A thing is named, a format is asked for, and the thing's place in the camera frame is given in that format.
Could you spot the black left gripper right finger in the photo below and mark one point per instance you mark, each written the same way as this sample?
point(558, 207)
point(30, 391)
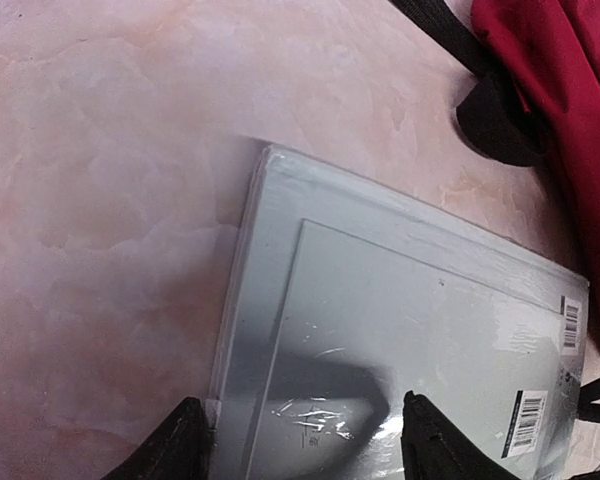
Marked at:
point(433, 448)

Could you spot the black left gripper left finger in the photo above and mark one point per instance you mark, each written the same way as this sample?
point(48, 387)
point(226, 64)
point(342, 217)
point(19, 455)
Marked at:
point(179, 448)

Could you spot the grey barcode book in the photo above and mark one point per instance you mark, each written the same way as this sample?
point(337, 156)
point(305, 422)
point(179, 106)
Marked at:
point(345, 295)

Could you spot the red student backpack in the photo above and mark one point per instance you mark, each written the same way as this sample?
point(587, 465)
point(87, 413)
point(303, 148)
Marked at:
point(537, 95)

